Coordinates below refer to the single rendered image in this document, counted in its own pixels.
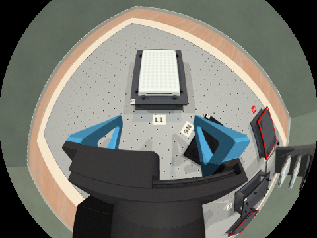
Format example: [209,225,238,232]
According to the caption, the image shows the white well plate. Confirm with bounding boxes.
[288,155,301,191]
[277,155,291,188]
[138,50,180,96]

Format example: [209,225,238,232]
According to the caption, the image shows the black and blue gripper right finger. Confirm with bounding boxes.
[193,115,250,176]

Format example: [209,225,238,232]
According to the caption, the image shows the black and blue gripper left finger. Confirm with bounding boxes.
[66,115,123,149]

